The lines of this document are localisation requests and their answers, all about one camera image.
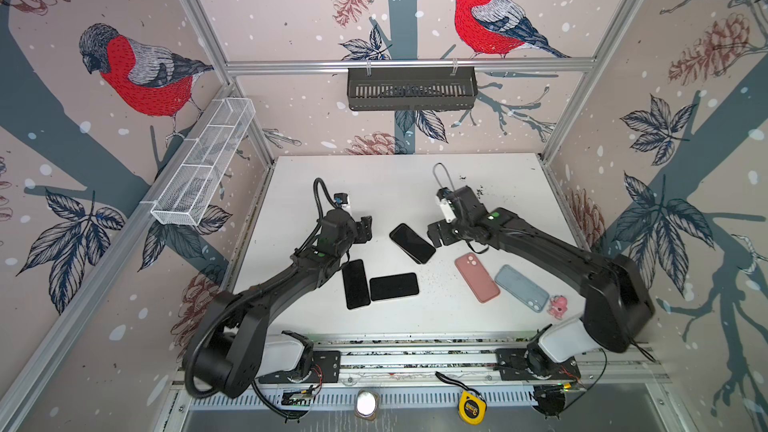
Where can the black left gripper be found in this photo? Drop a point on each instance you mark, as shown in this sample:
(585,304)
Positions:
(364,228)

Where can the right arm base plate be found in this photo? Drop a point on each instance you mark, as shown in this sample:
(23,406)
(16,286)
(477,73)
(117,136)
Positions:
(519,364)

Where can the light blue phone case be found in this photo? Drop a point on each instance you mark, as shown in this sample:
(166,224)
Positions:
(522,288)

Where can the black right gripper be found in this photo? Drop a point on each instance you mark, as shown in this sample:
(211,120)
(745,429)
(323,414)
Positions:
(447,230)

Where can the black phone upright left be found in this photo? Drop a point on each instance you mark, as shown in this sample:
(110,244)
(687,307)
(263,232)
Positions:
(356,286)

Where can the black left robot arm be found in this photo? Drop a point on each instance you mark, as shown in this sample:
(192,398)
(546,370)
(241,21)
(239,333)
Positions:
(226,351)

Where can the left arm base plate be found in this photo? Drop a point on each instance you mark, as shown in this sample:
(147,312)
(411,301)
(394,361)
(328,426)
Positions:
(325,368)

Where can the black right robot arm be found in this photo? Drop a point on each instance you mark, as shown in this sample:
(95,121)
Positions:
(617,303)

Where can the yellow tape measure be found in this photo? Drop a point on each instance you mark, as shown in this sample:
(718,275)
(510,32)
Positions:
(472,406)

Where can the black phone lying horizontal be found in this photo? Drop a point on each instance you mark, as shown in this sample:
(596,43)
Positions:
(394,286)

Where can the black phone diagonal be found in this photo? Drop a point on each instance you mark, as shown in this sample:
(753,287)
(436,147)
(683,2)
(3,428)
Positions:
(416,247)

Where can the pink phone case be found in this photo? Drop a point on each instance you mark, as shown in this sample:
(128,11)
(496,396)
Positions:
(482,285)

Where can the white wire basket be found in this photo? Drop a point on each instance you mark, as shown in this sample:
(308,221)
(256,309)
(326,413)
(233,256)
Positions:
(194,184)

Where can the black wire basket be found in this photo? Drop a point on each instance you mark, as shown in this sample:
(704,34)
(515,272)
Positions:
(412,89)

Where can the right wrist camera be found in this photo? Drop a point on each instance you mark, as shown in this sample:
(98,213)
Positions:
(447,210)

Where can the pink toy figure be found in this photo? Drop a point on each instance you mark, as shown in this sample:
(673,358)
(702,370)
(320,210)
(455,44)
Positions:
(558,306)

